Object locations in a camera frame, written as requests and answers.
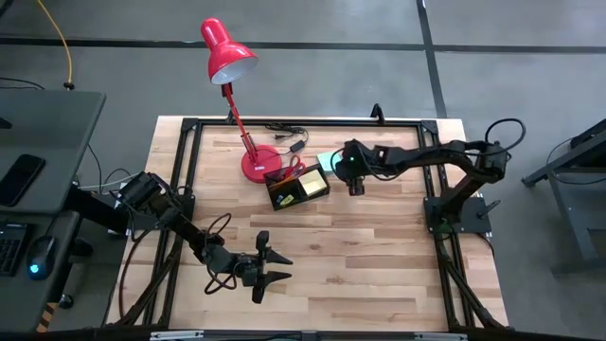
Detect teal sticky note pad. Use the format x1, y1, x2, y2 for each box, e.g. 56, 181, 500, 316
316, 150, 343, 177

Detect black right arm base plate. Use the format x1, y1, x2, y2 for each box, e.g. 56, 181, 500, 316
423, 194, 501, 235

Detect black keyboard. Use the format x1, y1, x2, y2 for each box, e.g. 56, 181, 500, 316
0, 222, 32, 278

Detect black smartphone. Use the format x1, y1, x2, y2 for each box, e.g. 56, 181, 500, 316
0, 153, 47, 208

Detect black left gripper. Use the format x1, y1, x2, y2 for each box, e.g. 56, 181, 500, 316
234, 229, 294, 305

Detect silver metal bracket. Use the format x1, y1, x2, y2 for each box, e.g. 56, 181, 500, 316
414, 332, 469, 341
150, 330, 205, 341

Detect red desk lamp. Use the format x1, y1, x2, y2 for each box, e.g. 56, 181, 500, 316
200, 17, 285, 185

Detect black aluminium table frame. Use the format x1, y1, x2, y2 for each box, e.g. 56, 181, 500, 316
106, 116, 512, 341

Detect dark grey desk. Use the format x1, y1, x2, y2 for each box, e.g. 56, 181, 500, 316
0, 89, 138, 332

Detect dark metal table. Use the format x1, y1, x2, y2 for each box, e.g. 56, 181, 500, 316
520, 117, 606, 278

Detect black lamp power cable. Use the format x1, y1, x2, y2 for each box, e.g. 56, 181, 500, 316
264, 122, 310, 155

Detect yellow cable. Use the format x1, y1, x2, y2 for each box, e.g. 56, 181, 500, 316
36, 0, 76, 91

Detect black computer mouse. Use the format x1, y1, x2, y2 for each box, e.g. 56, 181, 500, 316
27, 235, 58, 281

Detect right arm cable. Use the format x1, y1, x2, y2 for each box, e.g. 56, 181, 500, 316
484, 117, 527, 160

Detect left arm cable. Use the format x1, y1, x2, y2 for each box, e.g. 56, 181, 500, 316
203, 211, 236, 296

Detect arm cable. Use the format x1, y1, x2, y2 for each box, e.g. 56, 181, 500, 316
484, 117, 527, 160
203, 211, 236, 296

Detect red-handled scissors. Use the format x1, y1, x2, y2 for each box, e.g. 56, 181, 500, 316
274, 153, 307, 184

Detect black mesh desk organizer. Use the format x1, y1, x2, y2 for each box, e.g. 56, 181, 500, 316
262, 162, 331, 212

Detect large yellow sticky note pad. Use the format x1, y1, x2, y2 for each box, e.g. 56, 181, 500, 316
298, 169, 329, 197

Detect thick black hose cable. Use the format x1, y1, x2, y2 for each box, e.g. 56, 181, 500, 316
117, 230, 146, 321

